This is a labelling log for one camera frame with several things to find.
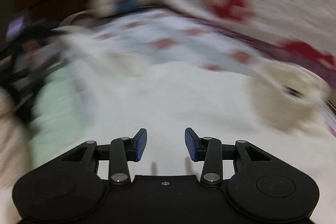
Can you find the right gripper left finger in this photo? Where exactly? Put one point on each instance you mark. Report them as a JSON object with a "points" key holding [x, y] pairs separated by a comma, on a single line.
{"points": [[121, 151]]}

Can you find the light green bed sheet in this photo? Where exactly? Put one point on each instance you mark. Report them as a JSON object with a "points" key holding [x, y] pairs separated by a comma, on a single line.
{"points": [[57, 117]]}

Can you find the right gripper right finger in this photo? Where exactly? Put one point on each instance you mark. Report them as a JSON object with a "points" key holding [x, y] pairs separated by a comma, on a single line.
{"points": [[209, 151]]}

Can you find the checkered grey pink blanket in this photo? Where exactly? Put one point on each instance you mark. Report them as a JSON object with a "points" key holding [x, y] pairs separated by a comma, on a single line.
{"points": [[163, 36]]}

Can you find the cream fleece zip jacket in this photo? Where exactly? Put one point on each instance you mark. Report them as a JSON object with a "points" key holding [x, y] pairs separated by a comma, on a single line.
{"points": [[167, 98]]}

